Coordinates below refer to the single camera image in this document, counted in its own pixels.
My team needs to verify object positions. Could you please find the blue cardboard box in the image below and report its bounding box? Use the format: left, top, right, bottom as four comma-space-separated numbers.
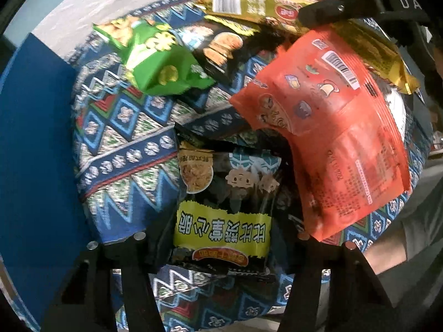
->
1, 35, 90, 330

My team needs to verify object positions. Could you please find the red orange snack bag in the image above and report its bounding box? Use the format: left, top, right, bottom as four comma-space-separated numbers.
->
231, 28, 411, 241

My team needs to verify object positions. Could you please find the black orange biscuit bag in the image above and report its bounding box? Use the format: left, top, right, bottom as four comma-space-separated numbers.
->
175, 16, 263, 84

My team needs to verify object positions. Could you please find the black yellow snack bag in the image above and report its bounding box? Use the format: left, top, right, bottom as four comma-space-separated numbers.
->
171, 125, 282, 275

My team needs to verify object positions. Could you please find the green pea snack bag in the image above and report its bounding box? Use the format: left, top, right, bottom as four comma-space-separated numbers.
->
93, 15, 215, 96

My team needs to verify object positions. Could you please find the long yellow cracker pack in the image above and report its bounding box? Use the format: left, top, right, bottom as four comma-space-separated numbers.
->
193, 0, 421, 95

